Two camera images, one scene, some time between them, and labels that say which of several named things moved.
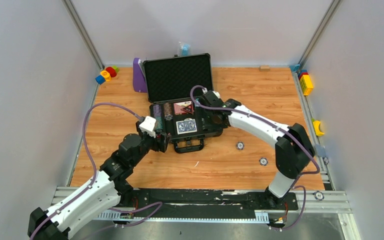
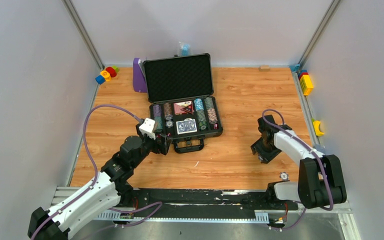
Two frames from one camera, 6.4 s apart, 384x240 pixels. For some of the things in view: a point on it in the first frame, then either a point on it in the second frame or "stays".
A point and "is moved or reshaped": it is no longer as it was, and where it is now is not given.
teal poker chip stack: [159, 123] stays
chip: [240, 145] is moved or reshaped
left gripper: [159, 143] stays
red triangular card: [189, 109] stays
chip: [168, 117] stays
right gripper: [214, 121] → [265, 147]
